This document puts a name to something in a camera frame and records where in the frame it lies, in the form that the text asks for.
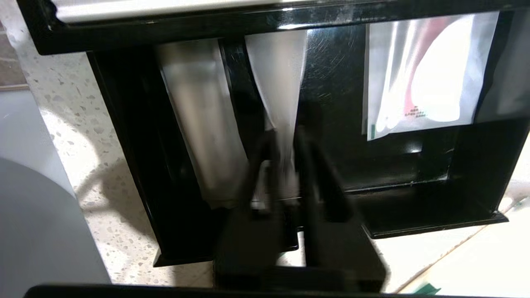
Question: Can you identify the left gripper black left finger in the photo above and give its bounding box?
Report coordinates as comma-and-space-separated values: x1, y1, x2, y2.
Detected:
213, 132, 299, 290

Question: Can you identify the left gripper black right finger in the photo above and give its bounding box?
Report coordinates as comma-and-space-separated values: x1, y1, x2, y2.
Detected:
293, 126, 390, 292

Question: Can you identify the black tray with white packets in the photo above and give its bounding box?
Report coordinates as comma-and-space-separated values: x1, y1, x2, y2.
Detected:
86, 10, 530, 268

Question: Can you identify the long white sachet packet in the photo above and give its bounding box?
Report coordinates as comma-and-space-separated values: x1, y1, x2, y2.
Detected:
155, 39, 250, 210

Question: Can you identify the small white wrapped packet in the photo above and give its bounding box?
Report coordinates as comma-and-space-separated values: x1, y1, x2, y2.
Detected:
364, 12, 501, 142

